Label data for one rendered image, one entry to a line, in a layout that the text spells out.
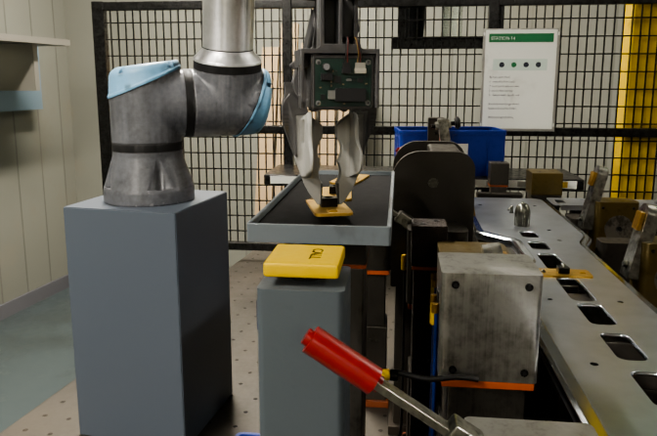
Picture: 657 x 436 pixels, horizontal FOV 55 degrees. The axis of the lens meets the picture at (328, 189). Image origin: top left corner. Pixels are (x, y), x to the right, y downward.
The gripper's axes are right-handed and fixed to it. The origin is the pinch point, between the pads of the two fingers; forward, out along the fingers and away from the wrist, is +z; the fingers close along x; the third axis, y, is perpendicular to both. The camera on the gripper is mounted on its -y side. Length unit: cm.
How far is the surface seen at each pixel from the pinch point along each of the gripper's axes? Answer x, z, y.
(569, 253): 48, 19, -37
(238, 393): -10, 49, -52
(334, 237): -0.2, 3.5, 5.8
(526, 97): 79, -5, -121
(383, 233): 4.2, 3.0, 7.0
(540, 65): 82, -15, -120
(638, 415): 26.4, 19.0, 14.6
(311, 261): -3.6, 3.0, 15.1
